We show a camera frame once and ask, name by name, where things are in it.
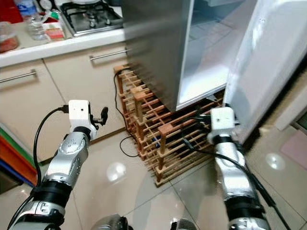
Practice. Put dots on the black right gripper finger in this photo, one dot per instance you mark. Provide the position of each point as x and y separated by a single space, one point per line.
201 113

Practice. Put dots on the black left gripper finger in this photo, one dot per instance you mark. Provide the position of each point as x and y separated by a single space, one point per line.
104 115

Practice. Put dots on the white fridge door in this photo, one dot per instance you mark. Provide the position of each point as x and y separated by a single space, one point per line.
268 62

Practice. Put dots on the clear water bottle blue cap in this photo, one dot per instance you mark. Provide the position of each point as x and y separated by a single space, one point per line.
34 26

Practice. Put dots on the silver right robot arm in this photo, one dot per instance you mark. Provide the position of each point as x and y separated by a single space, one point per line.
232 172

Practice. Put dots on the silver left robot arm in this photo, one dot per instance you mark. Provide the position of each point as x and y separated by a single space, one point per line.
72 158

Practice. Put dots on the small steel fridge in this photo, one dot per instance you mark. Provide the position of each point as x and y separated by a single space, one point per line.
148 48

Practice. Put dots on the wooden wine rack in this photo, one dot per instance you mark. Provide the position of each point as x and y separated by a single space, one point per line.
165 129

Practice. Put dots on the beige kitchen cabinet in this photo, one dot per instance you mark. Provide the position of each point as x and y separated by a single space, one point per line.
57 96

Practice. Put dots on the green board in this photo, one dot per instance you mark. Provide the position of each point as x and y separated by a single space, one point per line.
19 146

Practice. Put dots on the orange board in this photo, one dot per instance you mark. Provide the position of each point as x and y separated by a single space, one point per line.
12 154

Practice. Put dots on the steel gas hob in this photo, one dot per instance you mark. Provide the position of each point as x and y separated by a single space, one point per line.
93 19

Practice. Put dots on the red and green carton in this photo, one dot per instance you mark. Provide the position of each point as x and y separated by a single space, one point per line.
53 29

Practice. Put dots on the grey robot right foot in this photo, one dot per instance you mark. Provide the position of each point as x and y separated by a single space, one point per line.
183 224

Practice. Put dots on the grey robot foot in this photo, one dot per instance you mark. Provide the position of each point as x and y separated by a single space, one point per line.
108 223
183 224

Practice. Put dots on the dark steel appliance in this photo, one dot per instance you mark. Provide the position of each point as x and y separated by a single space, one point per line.
9 181

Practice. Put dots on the grey robot left foot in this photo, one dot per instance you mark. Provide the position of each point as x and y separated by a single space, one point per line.
108 223

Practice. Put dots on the clear container with red food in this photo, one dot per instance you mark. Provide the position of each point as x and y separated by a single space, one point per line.
8 43

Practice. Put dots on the white pot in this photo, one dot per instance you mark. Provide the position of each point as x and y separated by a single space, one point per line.
86 2

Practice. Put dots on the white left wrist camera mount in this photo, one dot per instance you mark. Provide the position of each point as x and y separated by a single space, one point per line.
79 114

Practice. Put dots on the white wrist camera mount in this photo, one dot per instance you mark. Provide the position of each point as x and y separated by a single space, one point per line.
79 114
223 122

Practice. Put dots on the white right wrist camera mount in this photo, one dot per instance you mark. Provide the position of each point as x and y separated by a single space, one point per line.
223 122

